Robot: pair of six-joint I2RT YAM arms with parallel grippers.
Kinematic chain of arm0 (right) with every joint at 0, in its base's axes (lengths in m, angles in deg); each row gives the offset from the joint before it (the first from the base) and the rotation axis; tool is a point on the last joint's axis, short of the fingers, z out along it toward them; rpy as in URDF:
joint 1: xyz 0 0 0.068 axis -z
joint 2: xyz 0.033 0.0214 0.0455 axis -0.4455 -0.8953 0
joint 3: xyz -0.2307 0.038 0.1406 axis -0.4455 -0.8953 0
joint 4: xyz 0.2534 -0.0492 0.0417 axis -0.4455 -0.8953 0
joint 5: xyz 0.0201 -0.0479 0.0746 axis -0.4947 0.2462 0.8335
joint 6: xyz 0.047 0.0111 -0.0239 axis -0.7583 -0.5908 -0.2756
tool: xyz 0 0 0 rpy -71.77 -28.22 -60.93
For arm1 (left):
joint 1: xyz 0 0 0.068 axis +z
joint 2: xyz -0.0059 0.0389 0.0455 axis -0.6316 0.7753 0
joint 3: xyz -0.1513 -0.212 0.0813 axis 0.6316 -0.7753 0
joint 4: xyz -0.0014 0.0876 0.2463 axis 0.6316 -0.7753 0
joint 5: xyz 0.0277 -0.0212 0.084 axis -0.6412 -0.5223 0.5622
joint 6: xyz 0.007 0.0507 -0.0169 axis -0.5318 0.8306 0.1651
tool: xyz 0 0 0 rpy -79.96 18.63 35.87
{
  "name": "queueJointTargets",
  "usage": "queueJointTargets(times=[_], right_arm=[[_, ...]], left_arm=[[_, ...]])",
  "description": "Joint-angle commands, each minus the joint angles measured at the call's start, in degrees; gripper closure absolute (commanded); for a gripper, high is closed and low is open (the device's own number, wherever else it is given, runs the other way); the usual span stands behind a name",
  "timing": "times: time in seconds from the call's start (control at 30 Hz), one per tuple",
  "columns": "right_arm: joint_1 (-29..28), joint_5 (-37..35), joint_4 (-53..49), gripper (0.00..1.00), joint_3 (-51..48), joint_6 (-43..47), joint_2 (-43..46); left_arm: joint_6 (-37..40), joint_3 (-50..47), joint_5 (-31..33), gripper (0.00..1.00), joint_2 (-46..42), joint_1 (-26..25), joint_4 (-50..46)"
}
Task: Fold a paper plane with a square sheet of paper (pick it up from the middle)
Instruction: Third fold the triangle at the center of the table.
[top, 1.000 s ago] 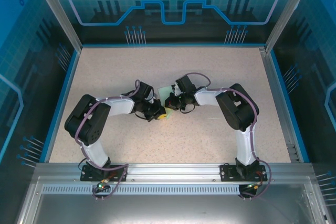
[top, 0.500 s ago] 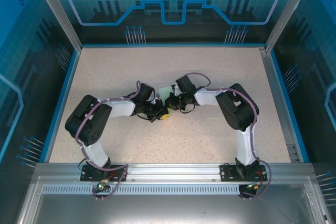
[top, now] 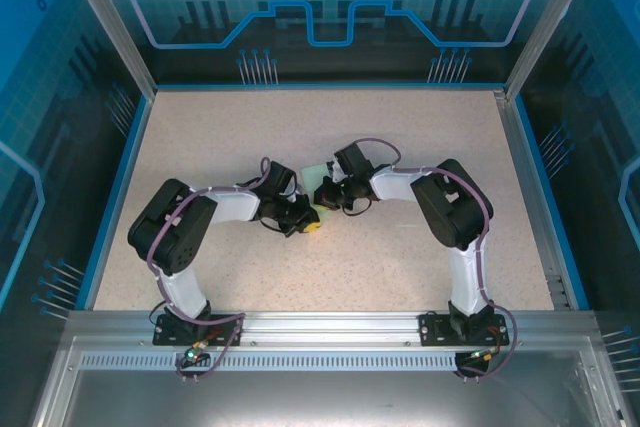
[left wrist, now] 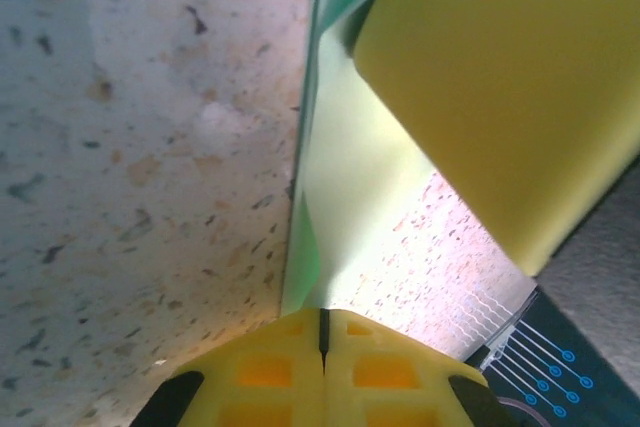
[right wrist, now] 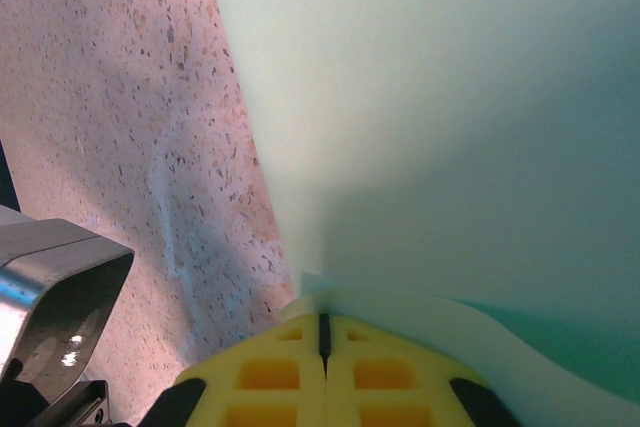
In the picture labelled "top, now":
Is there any light green paper sheet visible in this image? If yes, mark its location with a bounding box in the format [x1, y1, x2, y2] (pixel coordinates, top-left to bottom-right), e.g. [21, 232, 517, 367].
[301, 162, 334, 226]

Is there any grey metal sheet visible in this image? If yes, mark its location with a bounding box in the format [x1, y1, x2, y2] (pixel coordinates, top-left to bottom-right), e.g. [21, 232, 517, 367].
[29, 346, 631, 427]

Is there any blue table edge strip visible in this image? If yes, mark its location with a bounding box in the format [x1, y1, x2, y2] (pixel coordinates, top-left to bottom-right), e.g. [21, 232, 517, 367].
[81, 94, 156, 312]
[514, 94, 592, 312]

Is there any blue printed side panel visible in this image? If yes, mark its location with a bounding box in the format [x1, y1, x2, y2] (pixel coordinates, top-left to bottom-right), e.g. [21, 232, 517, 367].
[519, 0, 640, 427]
[0, 0, 146, 427]

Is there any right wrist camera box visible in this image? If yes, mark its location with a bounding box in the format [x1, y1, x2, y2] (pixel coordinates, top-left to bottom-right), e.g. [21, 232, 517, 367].
[324, 160, 349, 186]

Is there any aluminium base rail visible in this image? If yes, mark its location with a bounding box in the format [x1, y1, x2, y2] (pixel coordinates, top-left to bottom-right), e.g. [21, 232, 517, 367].
[64, 310, 601, 348]

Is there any slotted metal cable duct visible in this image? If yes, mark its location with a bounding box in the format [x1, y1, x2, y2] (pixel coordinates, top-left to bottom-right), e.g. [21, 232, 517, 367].
[79, 352, 464, 372]

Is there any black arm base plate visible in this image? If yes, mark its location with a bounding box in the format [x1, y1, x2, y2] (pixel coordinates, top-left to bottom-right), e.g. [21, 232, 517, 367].
[418, 311, 512, 347]
[152, 313, 247, 347]

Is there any aluminium side rail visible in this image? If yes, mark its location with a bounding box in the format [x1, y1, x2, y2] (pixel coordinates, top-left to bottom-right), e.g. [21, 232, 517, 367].
[493, 89, 576, 311]

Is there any aluminium frame post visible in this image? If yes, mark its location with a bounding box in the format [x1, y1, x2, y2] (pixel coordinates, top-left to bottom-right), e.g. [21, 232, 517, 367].
[502, 0, 605, 101]
[53, 0, 160, 98]

